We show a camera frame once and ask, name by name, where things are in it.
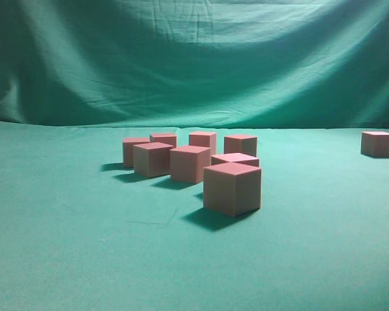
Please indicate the pink cube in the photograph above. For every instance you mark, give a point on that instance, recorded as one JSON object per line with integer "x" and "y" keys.
{"x": 188, "y": 162}

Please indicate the pink cube placed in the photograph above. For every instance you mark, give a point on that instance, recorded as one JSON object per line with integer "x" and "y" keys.
{"x": 128, "y": 143}
{"x": 166, "y": 138}
{"x": 204, "y": 139}
{"x": 152, "y": 159}
{"x": 241, "y": 143}

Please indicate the pink cube column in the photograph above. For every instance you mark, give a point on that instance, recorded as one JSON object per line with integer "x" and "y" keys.
{"x": 375, "y": 144}
{"x": 235, "y": 158}
{"x": 232, "y": 189}

